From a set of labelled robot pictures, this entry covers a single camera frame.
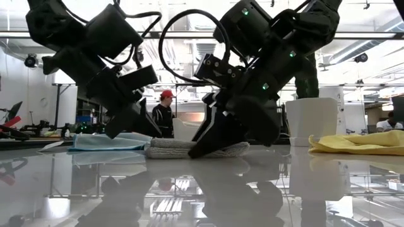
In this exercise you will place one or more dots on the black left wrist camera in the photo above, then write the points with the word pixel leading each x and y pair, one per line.
pixel 113 31

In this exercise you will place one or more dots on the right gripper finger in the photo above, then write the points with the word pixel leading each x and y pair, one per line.
pixel 221 132
pixel 210 101

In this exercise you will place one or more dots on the grey microfiber towel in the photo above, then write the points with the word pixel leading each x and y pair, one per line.
pixel 170 148

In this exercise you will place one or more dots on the yellow microfiber towel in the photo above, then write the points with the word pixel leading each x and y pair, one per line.
pixel 363 143

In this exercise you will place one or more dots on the black storage rack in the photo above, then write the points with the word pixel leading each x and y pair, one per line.
pixel 83 110

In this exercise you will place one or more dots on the light blue microfiber towel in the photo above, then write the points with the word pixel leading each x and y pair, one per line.
pixel 104 142

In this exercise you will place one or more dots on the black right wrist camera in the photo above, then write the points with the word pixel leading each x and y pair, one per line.
pixel 243 25

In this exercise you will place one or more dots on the black tilted background screen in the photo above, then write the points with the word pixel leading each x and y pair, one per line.
pixel 14 110

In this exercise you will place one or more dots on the green cactus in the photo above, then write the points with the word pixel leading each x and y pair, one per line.
pixel 307 85

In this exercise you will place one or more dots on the person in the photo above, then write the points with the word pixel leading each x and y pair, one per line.
pixel 163 116
pixel 388 124

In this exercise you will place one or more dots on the black overhead frame beam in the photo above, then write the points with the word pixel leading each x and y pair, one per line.
pixel 400 35

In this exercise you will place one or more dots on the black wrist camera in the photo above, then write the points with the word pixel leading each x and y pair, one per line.
pixel 113 31
pixel 243 25

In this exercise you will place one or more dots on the white hexagonal plant pot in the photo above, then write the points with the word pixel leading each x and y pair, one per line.
pixel 312 118

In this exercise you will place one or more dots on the white plastic bin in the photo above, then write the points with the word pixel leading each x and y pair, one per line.
pixel 183 129

